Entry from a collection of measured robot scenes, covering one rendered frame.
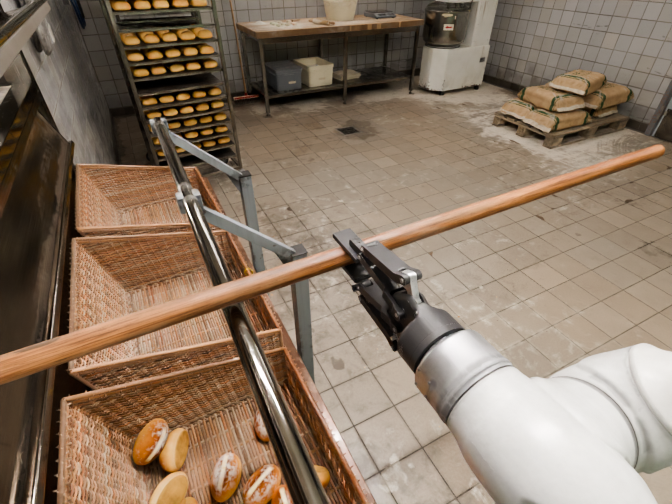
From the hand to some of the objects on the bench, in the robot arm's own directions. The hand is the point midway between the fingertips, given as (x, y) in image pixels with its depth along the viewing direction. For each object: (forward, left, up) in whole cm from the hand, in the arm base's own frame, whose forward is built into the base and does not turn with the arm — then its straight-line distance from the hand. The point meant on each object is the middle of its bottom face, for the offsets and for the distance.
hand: (352, 254), depth 56 cm
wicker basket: (+58, +27, -62) cm, 89 cm away
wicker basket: (-3, +28, -62) cm, 68 cm away
